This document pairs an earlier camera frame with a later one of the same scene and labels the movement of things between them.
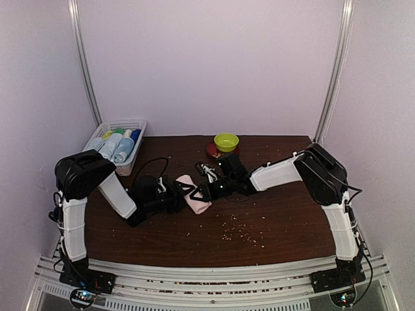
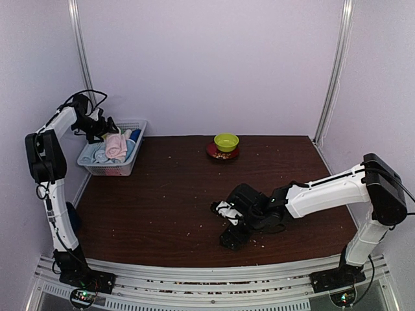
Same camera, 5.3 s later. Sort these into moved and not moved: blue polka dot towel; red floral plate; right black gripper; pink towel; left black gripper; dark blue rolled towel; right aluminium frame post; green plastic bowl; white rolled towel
Moved: left black gripper; right black gripper; pink towel
Not moved: red floral plate; white rolled towel; green plastic bowl; blue polka dot towel; right aluminium frame post; dark blue rolled towel
